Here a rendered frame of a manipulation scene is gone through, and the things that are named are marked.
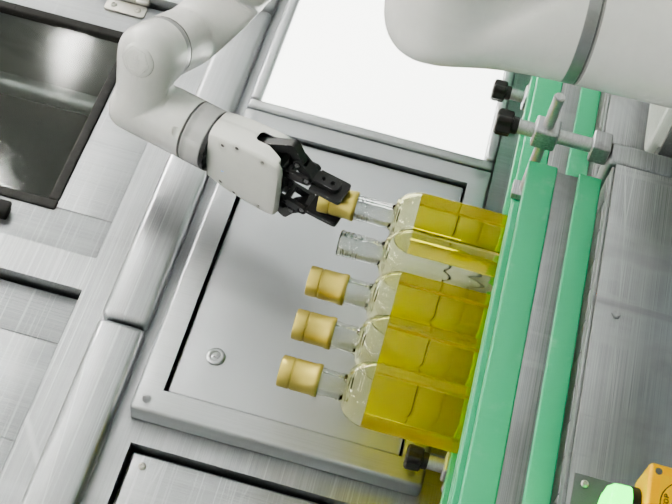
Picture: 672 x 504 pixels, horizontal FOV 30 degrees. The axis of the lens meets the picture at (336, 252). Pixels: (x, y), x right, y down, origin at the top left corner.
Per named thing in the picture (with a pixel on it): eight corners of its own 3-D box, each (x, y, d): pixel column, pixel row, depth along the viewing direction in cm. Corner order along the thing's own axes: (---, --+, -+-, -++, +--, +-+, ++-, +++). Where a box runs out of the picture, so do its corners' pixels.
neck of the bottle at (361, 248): (380, 250, 143) (339, 239, 143) (384, 235, 141) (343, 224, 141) (374, 271, 142) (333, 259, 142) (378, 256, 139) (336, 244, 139)
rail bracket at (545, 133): (583, 199, 144) (477, 171, 144) (627, 103, 130) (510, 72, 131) (579, 219, 142) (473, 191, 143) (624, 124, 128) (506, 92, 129)
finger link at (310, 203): (283, 214, 149) (332, 240, 148) (285, 198, 147) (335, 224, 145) (296, 196, 151) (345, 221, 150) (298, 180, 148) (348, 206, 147)
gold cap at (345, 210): (357, 204, 148) (321, 194, 148) (361, 185, 145) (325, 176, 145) (350, 227, 145) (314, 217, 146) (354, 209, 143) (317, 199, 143)
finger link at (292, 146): (241, 149, 146) (274, 182, 147) (275, 128, 140) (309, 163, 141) (246, 142, 146) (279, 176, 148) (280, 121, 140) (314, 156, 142)
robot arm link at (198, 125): (177, 177, 151) (196, 188, 150) (177, 130, 144) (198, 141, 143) (210, 137, 155) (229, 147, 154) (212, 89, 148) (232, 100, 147)
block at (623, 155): (648, 205, 142) (587, 189, 142) (676, 152, 134) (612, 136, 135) (644, 229, 140) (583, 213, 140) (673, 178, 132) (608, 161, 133)
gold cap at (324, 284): (348, 286, 141) (310, 275, 141) (352, 268, 138) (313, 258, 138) (340, 311, 138) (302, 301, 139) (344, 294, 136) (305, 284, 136)
